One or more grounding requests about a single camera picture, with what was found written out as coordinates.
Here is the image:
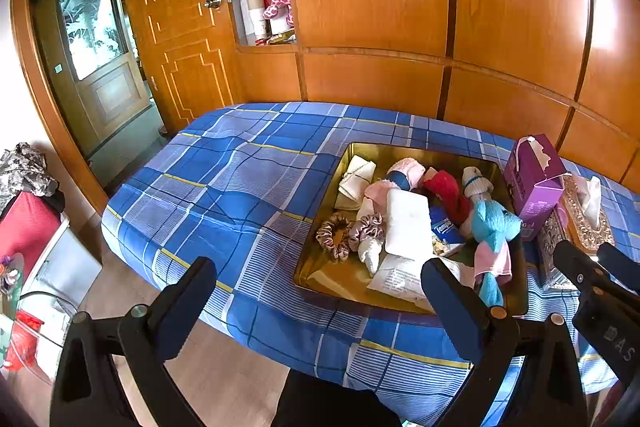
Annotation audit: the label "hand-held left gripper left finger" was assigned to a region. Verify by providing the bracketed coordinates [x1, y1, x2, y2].
[50, 257, 218, 427]

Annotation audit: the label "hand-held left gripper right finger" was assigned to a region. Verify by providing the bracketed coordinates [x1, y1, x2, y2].
[420, 258, 591, 427]

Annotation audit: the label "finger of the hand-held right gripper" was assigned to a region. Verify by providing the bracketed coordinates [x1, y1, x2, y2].
[552, 239, 640, 380]
[597, 243, 640, 293]

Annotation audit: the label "white printed plastic packet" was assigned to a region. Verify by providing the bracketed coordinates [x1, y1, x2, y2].
[366, 253, 473, 313]

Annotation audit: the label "blue tissue packet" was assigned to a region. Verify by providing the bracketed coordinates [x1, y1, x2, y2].
[430, 205, 467, 255]

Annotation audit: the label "white towel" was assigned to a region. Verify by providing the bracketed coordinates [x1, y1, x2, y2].
[357, 234, 387, 278]

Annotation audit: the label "white rectangular cushion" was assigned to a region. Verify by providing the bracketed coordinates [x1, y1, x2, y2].
[382, 189, 433, 256]

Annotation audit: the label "teal pink towel toy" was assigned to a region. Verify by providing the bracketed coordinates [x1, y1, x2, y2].
[470, 199, 523, 308]

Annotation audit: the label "red towel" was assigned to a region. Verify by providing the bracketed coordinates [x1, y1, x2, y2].
[422, 170, 471, 228]

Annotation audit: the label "mauve scrunchie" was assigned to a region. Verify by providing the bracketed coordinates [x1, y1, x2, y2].
[348, 213, 385, 253]

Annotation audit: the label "gold tin box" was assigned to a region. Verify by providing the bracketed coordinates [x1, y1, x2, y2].
[292, 142, 530, 317]

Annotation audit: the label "light pink towel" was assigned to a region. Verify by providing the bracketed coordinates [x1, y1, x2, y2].
[362, 181, 399, 220]

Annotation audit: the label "pink towel roll blue band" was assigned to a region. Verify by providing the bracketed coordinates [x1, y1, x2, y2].
[385, 158, 426, 192]

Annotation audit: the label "brown scrunchie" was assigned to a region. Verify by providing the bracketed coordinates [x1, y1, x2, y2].
[315, 214, 353, 263]

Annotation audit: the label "purple tissue box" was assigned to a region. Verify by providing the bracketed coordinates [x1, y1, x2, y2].
[502, 134, 567, 228]

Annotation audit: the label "blue plaid bedsheet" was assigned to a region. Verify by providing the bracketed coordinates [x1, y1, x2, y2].
[101, 102, 640, 425]

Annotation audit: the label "white cabinet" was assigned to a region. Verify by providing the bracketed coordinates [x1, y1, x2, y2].
[20, 212, 103, 308]

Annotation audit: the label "glass side table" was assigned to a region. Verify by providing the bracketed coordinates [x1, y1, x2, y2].
[0, 287, 76, 383]

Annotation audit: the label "person's black clothing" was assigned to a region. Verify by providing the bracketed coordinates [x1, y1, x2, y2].
[274, 369, 403, 427]

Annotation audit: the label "red plastic bag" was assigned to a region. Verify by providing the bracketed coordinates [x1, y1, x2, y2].
[4, 311, 45, 370]

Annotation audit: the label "red suitcase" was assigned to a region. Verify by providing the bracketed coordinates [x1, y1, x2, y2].
[0, 193, 62, 275]

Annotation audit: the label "camouflage clothes pile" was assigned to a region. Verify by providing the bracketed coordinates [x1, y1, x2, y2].
[0, 142, 61, 210]

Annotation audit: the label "gold red wrapped packets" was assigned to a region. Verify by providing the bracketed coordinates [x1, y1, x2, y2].
[255, 32, 297, 46]

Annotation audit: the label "frosted glass panel door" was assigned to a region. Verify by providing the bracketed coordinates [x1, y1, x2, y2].
[35, 0, 153, 158]

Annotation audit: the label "white paper roll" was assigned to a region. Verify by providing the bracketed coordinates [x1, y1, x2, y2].
[245, 0, 266, 35]

